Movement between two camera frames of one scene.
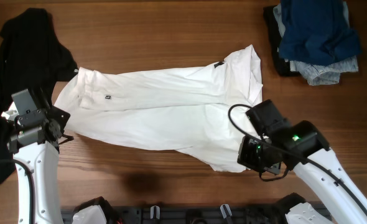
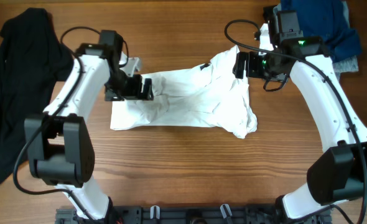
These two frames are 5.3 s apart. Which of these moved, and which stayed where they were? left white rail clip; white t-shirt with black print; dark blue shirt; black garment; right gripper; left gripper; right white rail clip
Moved: left gripper; white t-shirt with black print; right gripper
Stayed: black garment; dark blue shirt; right white rail clip; left white rail clip
